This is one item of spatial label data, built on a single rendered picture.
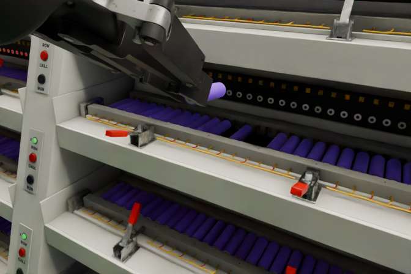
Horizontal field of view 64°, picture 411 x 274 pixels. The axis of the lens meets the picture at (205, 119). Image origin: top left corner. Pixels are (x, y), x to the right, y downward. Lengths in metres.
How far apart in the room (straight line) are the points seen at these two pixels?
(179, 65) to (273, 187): 0.27
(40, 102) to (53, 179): 0.15
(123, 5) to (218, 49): 0.29
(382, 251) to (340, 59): 0.22
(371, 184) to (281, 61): 0.19
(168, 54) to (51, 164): 0.51
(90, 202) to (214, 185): 0.32
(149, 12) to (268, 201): 0.32
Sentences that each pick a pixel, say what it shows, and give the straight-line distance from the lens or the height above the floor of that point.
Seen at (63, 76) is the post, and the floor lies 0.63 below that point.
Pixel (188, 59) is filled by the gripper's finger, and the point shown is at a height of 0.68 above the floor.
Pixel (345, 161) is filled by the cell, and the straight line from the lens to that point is 0.50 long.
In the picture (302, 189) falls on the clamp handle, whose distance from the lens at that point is 0.36.
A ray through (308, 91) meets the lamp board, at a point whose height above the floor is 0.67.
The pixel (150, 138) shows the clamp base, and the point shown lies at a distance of 0.54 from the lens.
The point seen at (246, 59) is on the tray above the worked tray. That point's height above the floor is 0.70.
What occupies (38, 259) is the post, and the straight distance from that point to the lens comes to 0.75.
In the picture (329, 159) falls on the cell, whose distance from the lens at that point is 0.49.
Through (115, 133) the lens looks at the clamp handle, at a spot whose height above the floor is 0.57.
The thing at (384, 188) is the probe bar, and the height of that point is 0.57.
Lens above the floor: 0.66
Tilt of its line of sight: 7 degrees down
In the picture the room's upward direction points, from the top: 10 degrees clockwise
